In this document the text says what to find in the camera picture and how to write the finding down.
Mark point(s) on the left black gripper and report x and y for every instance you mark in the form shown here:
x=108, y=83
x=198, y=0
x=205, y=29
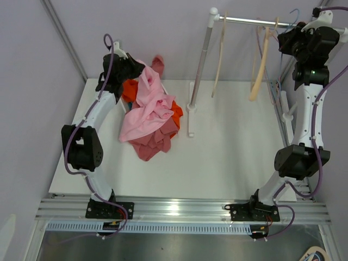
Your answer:
x=137, y=67

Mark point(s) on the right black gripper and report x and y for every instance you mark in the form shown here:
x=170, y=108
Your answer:
x=285, y=39

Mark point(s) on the beige wooden hanger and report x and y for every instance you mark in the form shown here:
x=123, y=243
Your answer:
x=222, y=37
x=256, y=82

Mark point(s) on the light pink t shirt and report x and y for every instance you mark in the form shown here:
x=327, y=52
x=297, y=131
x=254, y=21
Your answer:
x=153, y=111

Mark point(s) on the dusty red t shirt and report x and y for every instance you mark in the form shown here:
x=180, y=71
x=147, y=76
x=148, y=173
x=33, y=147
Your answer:
x=160, y=140

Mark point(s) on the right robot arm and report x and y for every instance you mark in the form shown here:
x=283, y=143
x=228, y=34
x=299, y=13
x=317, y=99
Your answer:
x=300, y=165

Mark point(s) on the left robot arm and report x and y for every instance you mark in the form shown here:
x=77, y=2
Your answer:
x=83, y=152

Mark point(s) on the white plastic basket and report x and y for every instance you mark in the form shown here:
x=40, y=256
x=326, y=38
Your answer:
x=124, y=105

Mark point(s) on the white metal clothes rack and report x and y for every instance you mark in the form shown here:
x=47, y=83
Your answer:
x=214, y=16

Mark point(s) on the round wooden object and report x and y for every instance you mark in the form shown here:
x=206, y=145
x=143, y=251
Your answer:
x=315, y=253

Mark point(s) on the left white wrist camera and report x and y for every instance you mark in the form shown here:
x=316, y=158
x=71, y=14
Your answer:
x=119, y=51

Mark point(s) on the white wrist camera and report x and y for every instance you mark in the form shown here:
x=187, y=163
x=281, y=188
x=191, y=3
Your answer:
x=119, y=51
x=322, y=18

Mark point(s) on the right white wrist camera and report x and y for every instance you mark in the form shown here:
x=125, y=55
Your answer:
x=322, y=18

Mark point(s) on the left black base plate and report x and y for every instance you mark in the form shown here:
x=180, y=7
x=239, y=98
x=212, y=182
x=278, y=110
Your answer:
x=101, y=210

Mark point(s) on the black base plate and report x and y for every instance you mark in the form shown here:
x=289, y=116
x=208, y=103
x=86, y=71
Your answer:
x=258, y=212
x=101, y=210

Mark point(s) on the aluminium mounting rail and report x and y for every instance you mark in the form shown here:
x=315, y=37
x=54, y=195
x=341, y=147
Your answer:
x=173, y=210

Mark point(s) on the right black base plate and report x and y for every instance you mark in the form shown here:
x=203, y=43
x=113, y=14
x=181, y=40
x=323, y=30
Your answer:
x=258, y=212

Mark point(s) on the white slotted cable duct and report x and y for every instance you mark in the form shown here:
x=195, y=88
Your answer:
x=150, y=227

